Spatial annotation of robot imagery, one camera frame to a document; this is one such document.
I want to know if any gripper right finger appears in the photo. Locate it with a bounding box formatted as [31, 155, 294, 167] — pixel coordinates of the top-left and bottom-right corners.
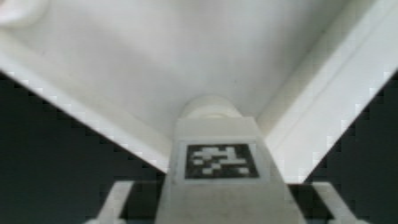
[312, 182, 371, 224]

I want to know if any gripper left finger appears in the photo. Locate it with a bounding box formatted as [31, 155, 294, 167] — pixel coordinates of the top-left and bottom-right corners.
[83, 181, 134, 224]

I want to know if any white square table top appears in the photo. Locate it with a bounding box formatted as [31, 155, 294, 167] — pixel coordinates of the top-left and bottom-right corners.
[0, 0, 398, 183]

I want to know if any white table leg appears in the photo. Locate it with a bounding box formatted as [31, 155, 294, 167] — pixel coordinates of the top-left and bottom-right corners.
[154, 96, 305, 224]

